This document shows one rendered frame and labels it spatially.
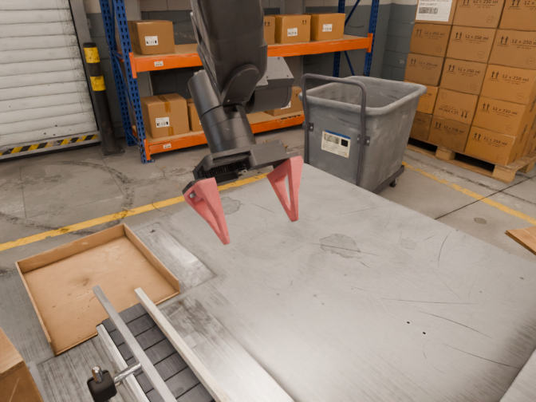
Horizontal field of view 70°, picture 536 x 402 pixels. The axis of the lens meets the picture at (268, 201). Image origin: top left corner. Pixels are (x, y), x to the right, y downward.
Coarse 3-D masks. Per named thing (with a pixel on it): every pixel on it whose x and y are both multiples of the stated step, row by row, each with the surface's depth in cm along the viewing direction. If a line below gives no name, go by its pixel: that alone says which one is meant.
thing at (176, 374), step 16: (128, 320) 72; (144, 320) 72; (112, 336) 68; (144, 336) 68; (160, 336) 68; (128, 352) 65; (144, 352) 65; (160, 352) 65; (176, 352) 66; (160, 368) 63; (176, 368) 63; (144, 384) 60; (176, 384) 60; (192, 384) 60; (160, 400) 58; (176, 400) 58; (192, 400) 58; (208, 400) 58
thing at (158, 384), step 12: (96, 288) 67; (108, 300) 65; (108, 312) 62; (120, 324) 60; (132, 336) 58; (132, 348) 56; (144, 360) 54; (144, 372) 54; (156, 372) 53; (156, 384) 51; (168, 396) 50
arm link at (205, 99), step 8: (200, 72) 45; (192, 80) 46; (200, 80) 45; (208, 80) 45; (192, 88) 46; (200, 88) 45; (208, 88) 45; (192, 96) 47; (200, 96) 45; (208, 96) 45; (216, 96) 45; (200, 104) 46; (208, 104) 45; (216, 104) 45; (224, 104) 45; (232, 104) 46; (240, 104) 47; (248, 104) 49; (200, 112) 46
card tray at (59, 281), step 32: (32, 256) 90; (64, 256) 95; (96, 256) 96; (128, 256) 96; (32, 288) 86; (64, 288) 86; (128, 288) 86; (160, 288) 86; (64, 320) 78; (96, 320) 78; (64, 352) 71
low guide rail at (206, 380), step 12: (144, 300) 71; (156, 312) 69; (156, 324) 69; (168, 324) 66; (168, 336) 65; (180, 348) 62; (192, 360) 60; (204, 372) 58; (204, 384) 58; (216, 384) 56; (216, 396) 55
